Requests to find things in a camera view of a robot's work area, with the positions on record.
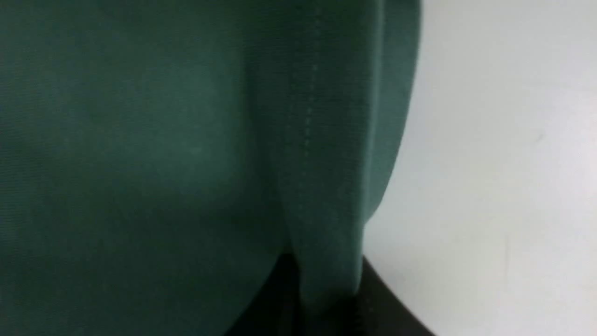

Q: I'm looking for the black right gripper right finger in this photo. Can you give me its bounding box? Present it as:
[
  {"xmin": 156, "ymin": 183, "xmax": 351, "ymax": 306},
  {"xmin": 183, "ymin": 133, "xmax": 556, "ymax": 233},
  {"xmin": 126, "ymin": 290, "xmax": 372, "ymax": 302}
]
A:
[{"xmin": 347, "ymin": 258, "xmax": 433, "ymax": 336}]

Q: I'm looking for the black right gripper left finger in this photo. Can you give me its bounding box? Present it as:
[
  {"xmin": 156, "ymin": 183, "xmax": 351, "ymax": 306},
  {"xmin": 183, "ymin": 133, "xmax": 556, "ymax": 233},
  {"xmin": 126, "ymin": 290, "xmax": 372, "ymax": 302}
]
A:
[{"xmin": 226, "ymin": 253, "xmax": 304, "ymax": 336}]

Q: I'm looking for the green long-sleeved shirt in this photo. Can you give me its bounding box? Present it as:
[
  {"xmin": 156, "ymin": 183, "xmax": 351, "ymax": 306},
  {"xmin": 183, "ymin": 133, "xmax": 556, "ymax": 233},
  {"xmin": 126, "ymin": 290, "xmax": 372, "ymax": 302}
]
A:
[{"xmin": 1, "ymin": 0, "xmax": 422, "ymax": 336}]

